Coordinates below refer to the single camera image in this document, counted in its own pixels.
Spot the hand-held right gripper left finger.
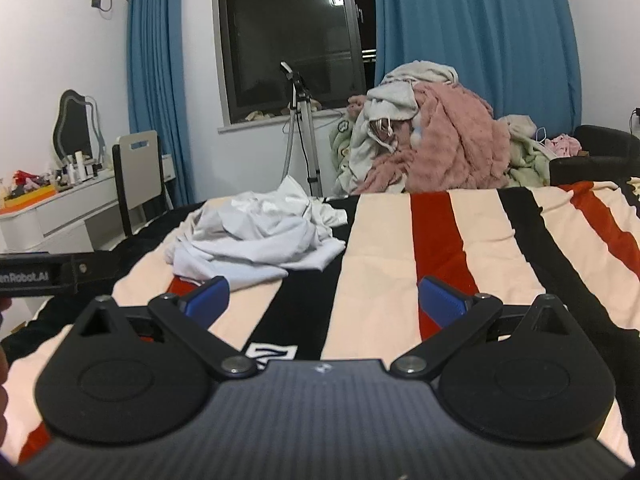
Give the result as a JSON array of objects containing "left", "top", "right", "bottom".
[{"left": 70, "top": 275, "right": 261, "bottom": 381}]

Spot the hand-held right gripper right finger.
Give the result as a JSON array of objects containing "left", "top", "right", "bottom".
[{"left": 390, "top": 275, "right": 573, "bottom": 381}]

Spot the white t-shirt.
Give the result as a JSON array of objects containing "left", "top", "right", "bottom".
[{"left": 164, "top": 177, "right": 348, "bottom": 291}]

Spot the white dresser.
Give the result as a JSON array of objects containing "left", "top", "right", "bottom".
[{"left": 0, "top": 167, "right": 176, "bottom": 253}]

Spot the orange box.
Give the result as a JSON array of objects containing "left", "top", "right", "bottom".
[{"left": 0, "top": 184, "right": 58, "bottom": 211}]

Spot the red black cream striped blanket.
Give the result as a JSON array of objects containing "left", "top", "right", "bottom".
[{"left": 0, "top": 176, "right": 640, "bottom": 466}]

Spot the row of cosmetic bottles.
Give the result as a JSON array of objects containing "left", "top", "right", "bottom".
[{"left": 47, "top": 149, "right": 113, "bottom": 186}]

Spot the grey chair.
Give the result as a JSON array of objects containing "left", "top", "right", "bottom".
[{"left": 111, "top": 130, "right": 173, "bottom": 238}]

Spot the wavy mirror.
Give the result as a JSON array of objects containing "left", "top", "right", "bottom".
[{"left": 52, "top": 89, "right": 106, "bottom": 161}]

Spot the pale green blanket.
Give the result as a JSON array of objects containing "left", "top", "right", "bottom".
[{"left": 497, "top": 115, "right": 553, "bottom": 190}]

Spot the pink fluffy blanket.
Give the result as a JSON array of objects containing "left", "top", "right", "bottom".
[{"left": 347, "top": 81, "right": 511, "bottom": 195}]

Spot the green printed blanket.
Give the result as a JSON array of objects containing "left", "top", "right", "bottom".
[{"left": 329, "top": 115, "right": 357, "bottom": 193}]

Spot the small pink cloth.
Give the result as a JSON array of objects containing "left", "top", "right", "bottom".
[{"left": 545, "top": 133, "right": 583, "bottom": 158}]

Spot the grey hoodie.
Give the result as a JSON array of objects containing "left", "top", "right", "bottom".
[{"left": 348, "top": 61, "right": 460, "bottom": 193}]

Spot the black armchair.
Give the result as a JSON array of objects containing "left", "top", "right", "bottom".
[{"left": 550, "top": 124, "right": 640, "bottom": 187}]

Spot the blue curtain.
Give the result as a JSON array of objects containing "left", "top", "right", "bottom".
[
  {"left": 125, "top": 0, "right": 221, "bottom": 208},
  {"left": 369, "top": 0, "right": 583, "bottom": 136}
]

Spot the silver tripod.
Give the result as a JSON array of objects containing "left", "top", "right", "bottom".
[{"left": 279, "top": 61, "right": 323, "bottom": 196}]

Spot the dark window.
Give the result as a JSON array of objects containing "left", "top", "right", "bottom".
[{"left": 212, "top": 0, "right": 377, "bottom": 126}]

